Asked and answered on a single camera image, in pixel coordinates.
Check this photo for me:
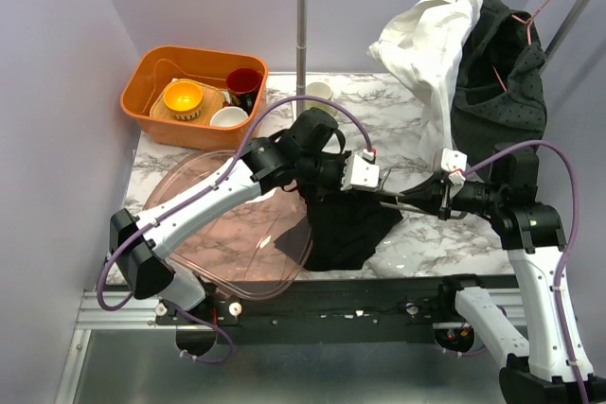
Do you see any pink wire hanger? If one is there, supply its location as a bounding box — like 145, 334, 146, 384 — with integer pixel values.
491, 0, 562, 93

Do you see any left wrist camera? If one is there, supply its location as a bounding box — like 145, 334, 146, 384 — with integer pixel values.
341, 149, 380, 192

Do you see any orange plastic bin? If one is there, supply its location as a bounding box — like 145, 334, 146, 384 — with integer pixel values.
120, 45, 268, 151

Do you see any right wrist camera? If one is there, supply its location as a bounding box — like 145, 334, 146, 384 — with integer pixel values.
434, 148, 467, 186

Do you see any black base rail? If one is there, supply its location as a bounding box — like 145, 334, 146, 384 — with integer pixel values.
155, 275, 503, 346

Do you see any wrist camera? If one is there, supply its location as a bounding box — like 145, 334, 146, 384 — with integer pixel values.
341, 149, 380, 192
434, 148, 467, 186

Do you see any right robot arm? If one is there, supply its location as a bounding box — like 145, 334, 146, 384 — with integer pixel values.
395, 140, 605, 403

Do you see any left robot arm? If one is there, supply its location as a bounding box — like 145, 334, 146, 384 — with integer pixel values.
106, 108, 346, 324

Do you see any clear pink plastic basin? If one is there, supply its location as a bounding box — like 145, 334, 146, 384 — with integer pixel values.
140, 150, 314, 302

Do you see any plain black garment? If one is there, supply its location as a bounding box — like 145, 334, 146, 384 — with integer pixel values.
275, 184, 402, 272

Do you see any white skirt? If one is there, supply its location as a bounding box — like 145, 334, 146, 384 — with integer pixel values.
367, 0, 483, 165

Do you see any white bowl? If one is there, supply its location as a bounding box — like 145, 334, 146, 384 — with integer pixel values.
209, 106, 248, 128

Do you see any black dotted garment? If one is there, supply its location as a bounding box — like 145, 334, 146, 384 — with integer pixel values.
451, 0, 547, 166

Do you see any red and black mug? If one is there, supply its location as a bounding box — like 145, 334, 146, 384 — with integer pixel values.
225, 67, 262, 114

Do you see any yellow woven plate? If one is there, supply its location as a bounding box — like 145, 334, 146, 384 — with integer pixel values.
150, 79, 224, 126

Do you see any yellow-green mug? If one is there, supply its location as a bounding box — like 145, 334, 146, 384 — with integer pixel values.
305, 81, 337, 116

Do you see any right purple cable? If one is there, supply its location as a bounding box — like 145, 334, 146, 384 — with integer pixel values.
456, 139, 593, 404

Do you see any yellow bowl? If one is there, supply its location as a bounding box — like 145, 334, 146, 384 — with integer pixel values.
162, 79, 204, 120

